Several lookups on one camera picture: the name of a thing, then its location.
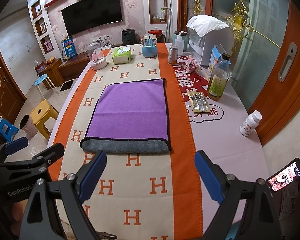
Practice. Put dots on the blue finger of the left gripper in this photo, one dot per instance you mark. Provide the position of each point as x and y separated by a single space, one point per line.
15 146

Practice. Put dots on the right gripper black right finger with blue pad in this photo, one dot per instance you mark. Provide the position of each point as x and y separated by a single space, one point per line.
260 219

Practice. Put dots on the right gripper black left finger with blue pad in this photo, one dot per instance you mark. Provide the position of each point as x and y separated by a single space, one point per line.
41 218

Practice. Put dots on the purple and grey towel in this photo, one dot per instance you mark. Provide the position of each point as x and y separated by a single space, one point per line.
130 117

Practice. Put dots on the small blue stool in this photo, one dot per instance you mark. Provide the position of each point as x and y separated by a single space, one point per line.
8 130

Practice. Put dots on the pink waste bin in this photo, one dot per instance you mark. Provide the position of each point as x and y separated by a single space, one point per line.
27 125

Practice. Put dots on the yellow plastic stool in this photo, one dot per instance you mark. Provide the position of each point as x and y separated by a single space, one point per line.
41 114

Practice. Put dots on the brown wooden door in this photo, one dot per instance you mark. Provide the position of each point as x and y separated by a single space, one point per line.
11 97

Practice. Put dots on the smartphone with lit screen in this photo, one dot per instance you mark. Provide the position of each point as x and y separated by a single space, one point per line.
285 176

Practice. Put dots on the blue top white stool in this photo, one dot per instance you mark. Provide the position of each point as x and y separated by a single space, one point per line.
40 80

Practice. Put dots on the wooden TV cabinet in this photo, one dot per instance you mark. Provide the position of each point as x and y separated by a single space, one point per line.
59 72

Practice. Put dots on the white pink printed tablecloth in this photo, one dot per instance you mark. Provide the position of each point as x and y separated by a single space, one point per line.
217 133

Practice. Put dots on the white pill bottle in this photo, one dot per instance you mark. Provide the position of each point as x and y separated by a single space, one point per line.
250 124

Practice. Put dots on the orange cream H blanket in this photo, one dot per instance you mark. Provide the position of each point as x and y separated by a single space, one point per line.
139 196

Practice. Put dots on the pink glass dome music box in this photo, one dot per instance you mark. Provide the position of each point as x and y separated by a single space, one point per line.
96 56

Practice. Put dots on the foil pill blister pack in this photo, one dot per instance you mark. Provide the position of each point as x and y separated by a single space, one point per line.
198 102

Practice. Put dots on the green tissue pack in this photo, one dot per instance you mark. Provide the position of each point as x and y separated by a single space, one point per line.
122 55

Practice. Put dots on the clear bottle yellow liquid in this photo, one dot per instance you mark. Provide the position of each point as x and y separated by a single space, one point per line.
219 77

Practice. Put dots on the blue snow globe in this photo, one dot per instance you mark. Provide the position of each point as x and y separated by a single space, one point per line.
149 46

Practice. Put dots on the pink block toy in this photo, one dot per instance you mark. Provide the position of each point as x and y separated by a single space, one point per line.
192 66

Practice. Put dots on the blue children's book box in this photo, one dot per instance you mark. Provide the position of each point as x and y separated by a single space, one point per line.
216 55

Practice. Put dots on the red lidded pot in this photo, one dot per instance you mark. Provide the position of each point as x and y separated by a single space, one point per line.
158 34

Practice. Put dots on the silver orange drink can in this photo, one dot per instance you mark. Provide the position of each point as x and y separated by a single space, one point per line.
172 54

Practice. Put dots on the white appliance with cloth cover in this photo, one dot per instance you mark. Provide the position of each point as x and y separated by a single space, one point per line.
205 32

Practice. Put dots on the white squeeze bottle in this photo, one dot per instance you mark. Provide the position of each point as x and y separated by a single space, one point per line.
181 41

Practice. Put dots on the teal cup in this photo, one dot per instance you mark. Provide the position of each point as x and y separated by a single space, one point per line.
178 35

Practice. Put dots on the white wall shelf unit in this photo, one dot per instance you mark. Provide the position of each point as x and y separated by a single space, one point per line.
43 29

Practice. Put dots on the black wall television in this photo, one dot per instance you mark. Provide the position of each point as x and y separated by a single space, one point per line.
87 14

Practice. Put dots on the silver door handle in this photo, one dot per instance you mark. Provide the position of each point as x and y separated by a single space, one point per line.
288 61

